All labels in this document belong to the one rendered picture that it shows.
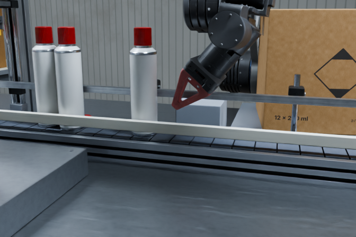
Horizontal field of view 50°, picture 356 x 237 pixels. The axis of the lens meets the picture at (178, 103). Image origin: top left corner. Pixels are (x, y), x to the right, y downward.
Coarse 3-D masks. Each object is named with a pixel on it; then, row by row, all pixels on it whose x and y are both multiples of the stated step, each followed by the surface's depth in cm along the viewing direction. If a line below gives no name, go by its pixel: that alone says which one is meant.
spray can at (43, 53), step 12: (36, 36) 76; (48, 36) 76; (36, 48) 75; (48, 48) 75; (36, 60) 76; (48, 60) 76; (36, 72) 76; (48, 72) 76; (36, 84) 77; (48, 84) 77; (36, 96) 78; (48, 96) 77; (48, 108) 78
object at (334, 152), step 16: (16, 128) 78; (32, 128) 78; (48, 128) 78; (96, 128) 78; (192, 144) 68; (208, 144) 68; (224, 144) 68; (240, 144) 68; (256, 144) 68; (272, 144) 68; (288, 144) 68
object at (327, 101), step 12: (0, 84) 85; (12, 84) 85; (24, 84) 84; (168, 96) 75; (216, 96) 73; (228, 96) 72; (240, 96) 72; (252, 96) 71; (264, 96) 70; (276, 96) 70; (288, 96) 69; (300, 96) 69
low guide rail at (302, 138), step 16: (0, 112) 78; (16, 112) 77; (32, 112) 77; (112, 128) 72; (128, 128) 71; (144, 128) 70; (160, 128) 69; (176, 128) 68; (192, 128) 68; (208, 128) 67; (224, 128) 66; (240, 128) 66; (304, 144) 63; (320, 144) 62; (336, 144) 62; (352, 144) 61
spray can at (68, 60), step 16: (64, 32) 73; (64, 48) 73; (64, 64) 73; (80, 64) 75; (64, 80) 74; (80, 80) 76; (64, 96) 75; (80, 96) 76; (64, 112) 76; (80, 112) 77; (64, 128) 76; (80, 128) 77
